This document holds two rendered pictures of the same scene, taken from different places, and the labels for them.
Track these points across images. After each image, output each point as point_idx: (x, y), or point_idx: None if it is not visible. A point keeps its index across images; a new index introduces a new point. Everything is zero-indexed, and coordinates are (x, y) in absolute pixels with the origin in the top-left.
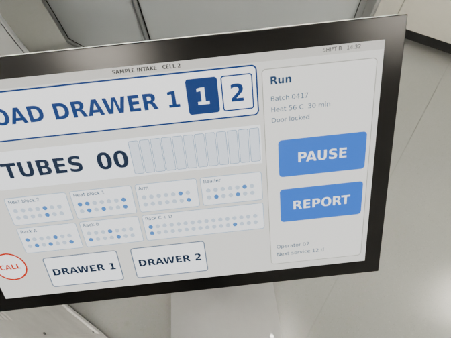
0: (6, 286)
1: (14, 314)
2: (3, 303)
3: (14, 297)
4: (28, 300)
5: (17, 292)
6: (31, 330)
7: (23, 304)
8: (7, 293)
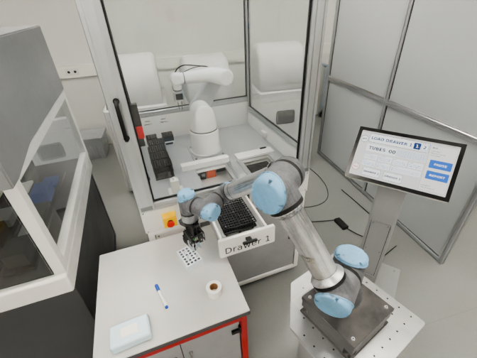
0: (351, 170)
1: None
2: (347, 173)
3: (351, 172)
4: (353, 175)
5: (352, 172)
6: None
7: (351, 175)
8: (350, 171)
